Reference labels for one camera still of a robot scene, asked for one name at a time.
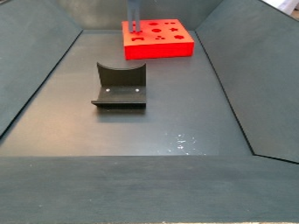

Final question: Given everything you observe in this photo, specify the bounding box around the blue double-square peg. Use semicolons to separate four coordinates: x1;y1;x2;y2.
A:
125;0;141;32

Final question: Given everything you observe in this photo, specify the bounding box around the red shape-sorter board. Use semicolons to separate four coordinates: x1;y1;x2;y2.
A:
121;19;195;60

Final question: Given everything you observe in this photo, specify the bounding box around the black curved holder stand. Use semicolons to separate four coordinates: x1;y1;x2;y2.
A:
90;64;145;108

